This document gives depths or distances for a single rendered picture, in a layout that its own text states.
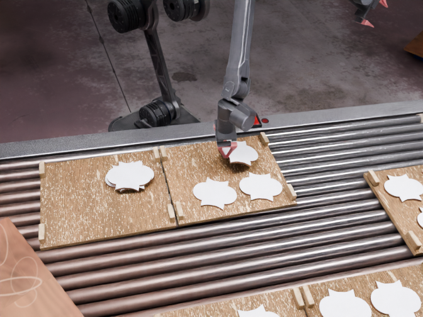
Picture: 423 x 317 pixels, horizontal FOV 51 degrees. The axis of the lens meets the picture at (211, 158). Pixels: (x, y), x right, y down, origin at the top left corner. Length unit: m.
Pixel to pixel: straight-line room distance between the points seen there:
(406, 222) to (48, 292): 1.12
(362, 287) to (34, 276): 0.91
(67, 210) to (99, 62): 2.45
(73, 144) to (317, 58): 2.80
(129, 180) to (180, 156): 0.23
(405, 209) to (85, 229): 1.06
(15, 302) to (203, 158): 0.79
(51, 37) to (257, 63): 1.79
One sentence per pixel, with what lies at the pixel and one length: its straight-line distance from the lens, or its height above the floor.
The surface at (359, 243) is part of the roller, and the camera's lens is 1.52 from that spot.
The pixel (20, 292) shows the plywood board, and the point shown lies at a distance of 1.24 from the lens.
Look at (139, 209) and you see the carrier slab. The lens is 1.46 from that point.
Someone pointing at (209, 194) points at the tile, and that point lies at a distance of 1.49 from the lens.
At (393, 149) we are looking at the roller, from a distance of 1.90.
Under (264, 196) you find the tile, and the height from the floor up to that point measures 0.94.
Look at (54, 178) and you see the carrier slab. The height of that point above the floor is 0.94.
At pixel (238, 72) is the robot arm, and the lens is 1.38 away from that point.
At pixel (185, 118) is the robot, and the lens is 2.85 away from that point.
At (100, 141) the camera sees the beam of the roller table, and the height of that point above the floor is 0.92.
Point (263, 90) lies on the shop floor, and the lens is 3.58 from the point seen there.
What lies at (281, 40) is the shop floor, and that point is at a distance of 4.26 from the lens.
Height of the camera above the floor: 2.09
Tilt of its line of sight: 45 degrees down
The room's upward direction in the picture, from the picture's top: 6 degrees clockwise
